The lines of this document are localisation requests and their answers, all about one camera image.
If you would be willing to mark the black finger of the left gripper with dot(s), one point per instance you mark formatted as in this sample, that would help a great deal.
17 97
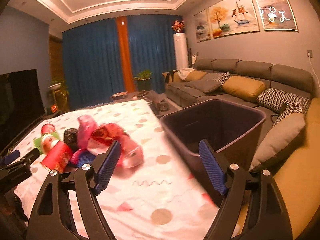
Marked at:
15 173

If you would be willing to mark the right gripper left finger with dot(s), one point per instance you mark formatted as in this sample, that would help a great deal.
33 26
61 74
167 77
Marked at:
51 216

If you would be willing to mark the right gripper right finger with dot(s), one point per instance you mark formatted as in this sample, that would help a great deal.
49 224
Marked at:
252 206

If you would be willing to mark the red paper cup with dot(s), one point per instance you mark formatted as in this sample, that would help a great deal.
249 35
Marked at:
58 157

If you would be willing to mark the red white plastic bag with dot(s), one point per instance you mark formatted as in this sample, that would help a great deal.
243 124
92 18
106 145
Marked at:
131 153

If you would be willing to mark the green foam net sleeve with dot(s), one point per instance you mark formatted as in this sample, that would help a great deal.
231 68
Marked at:
46 142

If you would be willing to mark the dark plastic trash bin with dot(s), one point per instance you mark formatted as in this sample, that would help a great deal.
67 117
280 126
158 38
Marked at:
230 128

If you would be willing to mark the large yellow cushion near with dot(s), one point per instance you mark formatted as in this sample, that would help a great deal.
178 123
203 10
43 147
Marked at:
298 180

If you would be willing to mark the blue snack wrapper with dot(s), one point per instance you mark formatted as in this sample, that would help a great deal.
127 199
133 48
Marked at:
82 157

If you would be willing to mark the black television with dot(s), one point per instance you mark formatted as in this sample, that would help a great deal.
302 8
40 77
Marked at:
21 104

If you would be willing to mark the black crumpled wrapper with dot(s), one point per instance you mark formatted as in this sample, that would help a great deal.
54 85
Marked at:
70 138

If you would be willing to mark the light grey cushion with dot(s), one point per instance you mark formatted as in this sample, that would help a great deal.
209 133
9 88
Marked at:
279 143

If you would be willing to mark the plant on stand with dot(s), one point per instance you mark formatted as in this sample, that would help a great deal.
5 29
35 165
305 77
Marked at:
60 93

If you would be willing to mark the patterned white tablecloth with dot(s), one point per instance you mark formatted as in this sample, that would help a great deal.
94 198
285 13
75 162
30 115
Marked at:
160 199

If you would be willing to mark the houndstooth patterned cushion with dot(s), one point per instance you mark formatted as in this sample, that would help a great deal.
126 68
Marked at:
283 103

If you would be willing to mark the blue curtain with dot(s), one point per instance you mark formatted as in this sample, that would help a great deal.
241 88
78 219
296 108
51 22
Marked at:
91 56

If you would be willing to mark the grey sectional sofa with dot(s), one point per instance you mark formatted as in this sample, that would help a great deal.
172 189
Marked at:
278 76

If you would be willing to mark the yellow cushion middle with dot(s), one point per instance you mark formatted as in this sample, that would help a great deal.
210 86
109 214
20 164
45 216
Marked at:
245 88

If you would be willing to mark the grey flat cushion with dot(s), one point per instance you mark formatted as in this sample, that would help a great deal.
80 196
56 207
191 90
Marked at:
205 86

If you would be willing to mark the orange curtain strip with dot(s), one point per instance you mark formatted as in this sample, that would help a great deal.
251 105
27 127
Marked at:
123 38

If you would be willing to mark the yellow cushion far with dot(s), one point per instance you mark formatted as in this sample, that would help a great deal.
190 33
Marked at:
195 75

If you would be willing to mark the potted green plant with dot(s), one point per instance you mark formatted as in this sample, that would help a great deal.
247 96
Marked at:
143 80

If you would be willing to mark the white standing air conditioner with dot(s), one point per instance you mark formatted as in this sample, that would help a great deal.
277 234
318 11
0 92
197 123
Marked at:
181 51

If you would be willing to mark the left small painting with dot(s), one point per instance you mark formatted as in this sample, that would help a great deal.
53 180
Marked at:
202 26

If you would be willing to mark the right framed painting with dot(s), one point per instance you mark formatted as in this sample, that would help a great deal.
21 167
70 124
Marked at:
277 15

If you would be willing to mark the sailboat painting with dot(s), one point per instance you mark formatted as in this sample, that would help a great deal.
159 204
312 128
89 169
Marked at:
232 17

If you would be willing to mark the red flower decoration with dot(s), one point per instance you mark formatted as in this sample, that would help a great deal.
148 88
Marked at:
178 26

